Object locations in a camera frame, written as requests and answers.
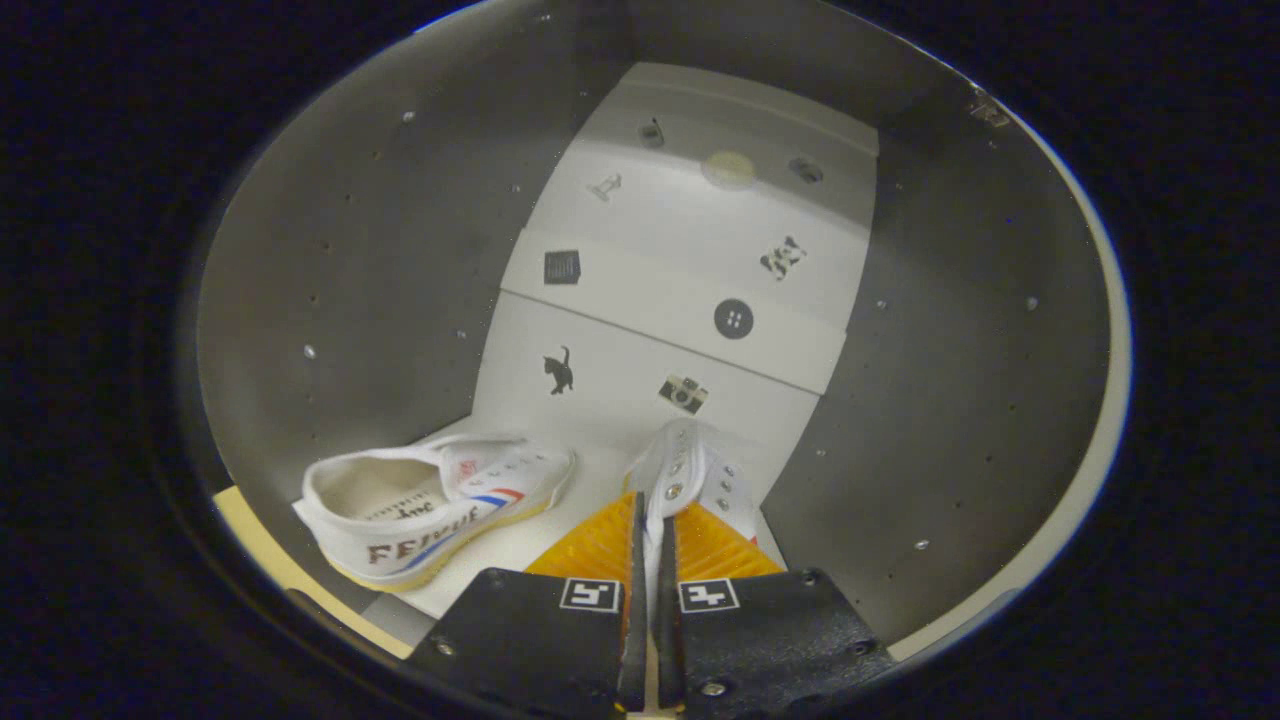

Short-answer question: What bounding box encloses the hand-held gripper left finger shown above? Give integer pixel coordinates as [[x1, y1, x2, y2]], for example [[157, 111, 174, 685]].
[[405, 490, 649, 716]]

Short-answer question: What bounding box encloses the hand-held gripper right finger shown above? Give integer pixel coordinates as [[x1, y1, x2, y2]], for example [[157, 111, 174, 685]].
[[655, 500, 896, 716]]

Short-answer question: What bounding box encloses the white canvas shoe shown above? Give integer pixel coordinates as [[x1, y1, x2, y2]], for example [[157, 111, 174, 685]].
[[625, 418, 763, 601], [292, 433, 578, 593]]

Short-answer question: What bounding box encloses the grey shoe cabinet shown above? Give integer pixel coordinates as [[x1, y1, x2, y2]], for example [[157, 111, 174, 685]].
[[195, 0, 1131, 661]]

